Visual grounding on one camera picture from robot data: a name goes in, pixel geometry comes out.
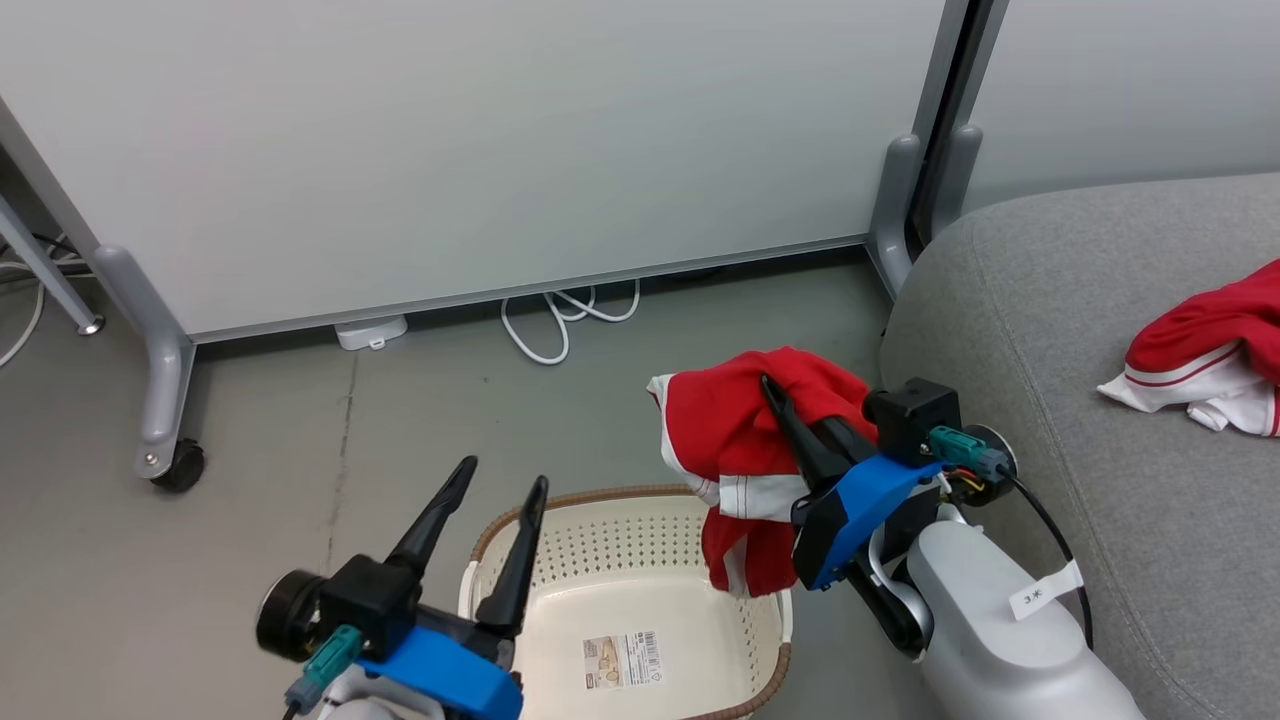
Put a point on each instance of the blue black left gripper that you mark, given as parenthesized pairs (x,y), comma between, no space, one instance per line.
(445,670)

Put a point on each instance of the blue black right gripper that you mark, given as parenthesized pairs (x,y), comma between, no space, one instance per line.
(860,500)

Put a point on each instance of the red and white garment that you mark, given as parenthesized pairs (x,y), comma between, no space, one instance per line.
(720,420)
(1200,330)

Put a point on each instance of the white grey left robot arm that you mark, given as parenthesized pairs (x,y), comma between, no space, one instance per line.
(360,708)

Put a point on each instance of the grey fabric sofa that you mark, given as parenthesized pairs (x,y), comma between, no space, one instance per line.
(1150,540)

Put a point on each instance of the cream plastic laundry basket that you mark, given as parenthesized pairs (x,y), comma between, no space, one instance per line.
(640,600)

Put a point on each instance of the printed basket label sticker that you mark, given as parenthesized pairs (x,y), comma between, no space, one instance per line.
(622,660)

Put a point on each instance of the small white floor adapter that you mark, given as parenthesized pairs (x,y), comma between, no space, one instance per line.
(370,332)

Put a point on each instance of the grey partition foot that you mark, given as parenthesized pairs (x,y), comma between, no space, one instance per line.
(893,210)
(955,170)

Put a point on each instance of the black caster wheel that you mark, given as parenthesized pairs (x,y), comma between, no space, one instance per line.
(183,466)

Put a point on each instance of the grey partition leg with caster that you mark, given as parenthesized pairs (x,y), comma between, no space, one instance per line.
(160,370)

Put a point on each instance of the large white partition panel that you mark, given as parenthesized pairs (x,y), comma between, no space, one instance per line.
(500,150)

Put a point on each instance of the narrow white partition panel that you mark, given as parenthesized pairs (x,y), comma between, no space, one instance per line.
(1120,90)

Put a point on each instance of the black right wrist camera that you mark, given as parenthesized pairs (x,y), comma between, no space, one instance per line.
(910,415)

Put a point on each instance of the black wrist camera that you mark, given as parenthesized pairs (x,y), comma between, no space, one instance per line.
(910,415)
(340,605)

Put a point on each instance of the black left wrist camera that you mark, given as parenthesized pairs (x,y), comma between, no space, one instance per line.
(340,605)

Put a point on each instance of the grey metal desk frame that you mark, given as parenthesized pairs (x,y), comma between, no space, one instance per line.
(45,275)

